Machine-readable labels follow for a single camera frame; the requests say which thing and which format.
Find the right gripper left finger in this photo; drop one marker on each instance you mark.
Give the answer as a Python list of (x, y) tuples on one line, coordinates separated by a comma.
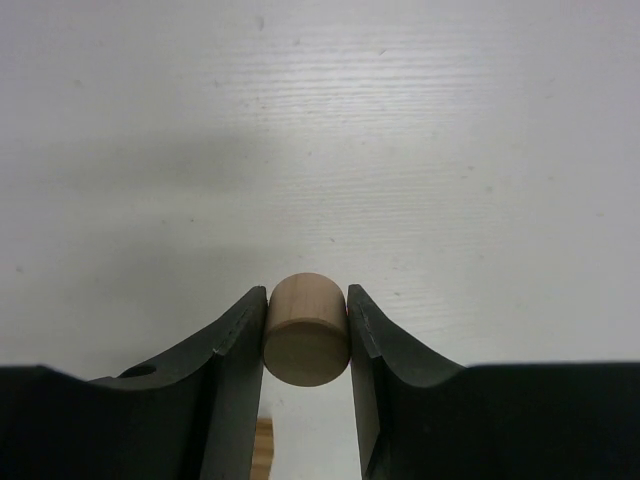
[(187, 413)]

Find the light wood cylinder block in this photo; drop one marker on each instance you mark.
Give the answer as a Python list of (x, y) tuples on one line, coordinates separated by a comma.
[(306, 340)]

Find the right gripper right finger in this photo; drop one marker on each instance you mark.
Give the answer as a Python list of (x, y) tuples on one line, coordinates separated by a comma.
[(420, 415)]

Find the light wood rectangular block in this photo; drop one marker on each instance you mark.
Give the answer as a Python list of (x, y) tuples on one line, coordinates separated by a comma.
[(263, 452)]

